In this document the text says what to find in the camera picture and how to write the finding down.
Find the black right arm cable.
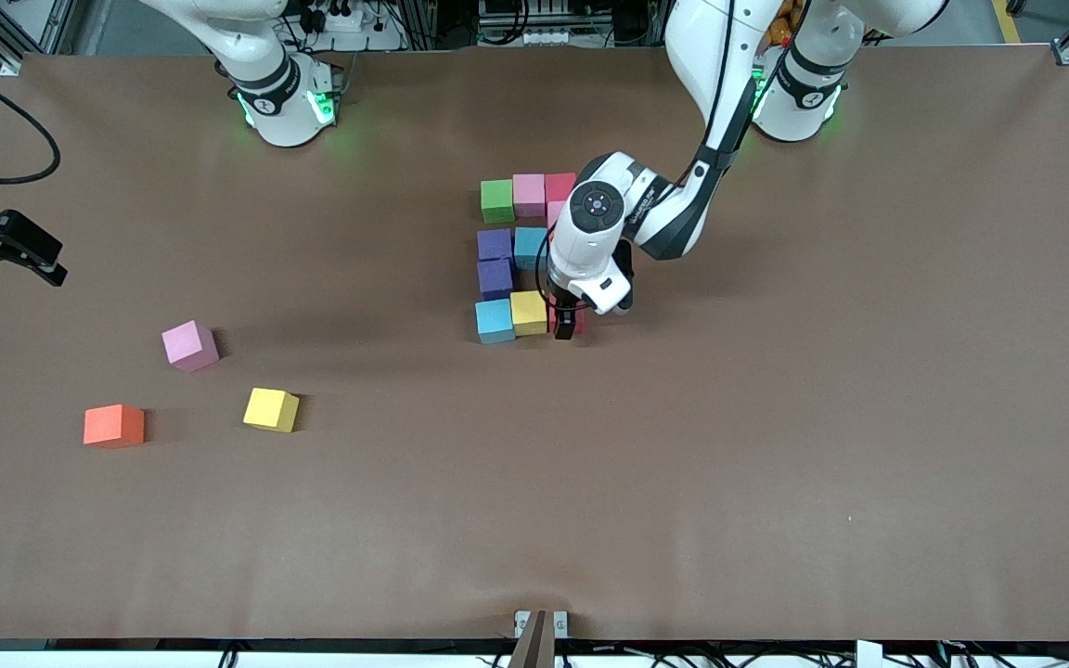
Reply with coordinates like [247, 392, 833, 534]
[0, 56, 63, 186]

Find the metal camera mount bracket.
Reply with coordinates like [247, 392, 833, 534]
[509, 610, 570, 668]

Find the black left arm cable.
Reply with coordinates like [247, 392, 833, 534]
[537, 223, 559, 307]

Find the yellow foam block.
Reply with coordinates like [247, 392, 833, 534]
[509, 290, 549, 337]
[243, 388, 300, 434]

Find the cyan foam block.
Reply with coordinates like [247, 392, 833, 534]
[513, 227, 549, 272]
[476, 299, 517, 345]

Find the green foam block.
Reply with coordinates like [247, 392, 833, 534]
[481, 179, 517, 225]

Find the orange foam block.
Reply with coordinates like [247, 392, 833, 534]
[84, 404, 146, 450]

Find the white table edge rail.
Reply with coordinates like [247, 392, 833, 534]
[0, 638, 1069, 668]

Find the black equipment rack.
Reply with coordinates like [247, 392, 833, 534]
[477, 0, 591, 47]

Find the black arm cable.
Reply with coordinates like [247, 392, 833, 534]
[537, 223, 559, 307]
[0, 56, 63, 186]

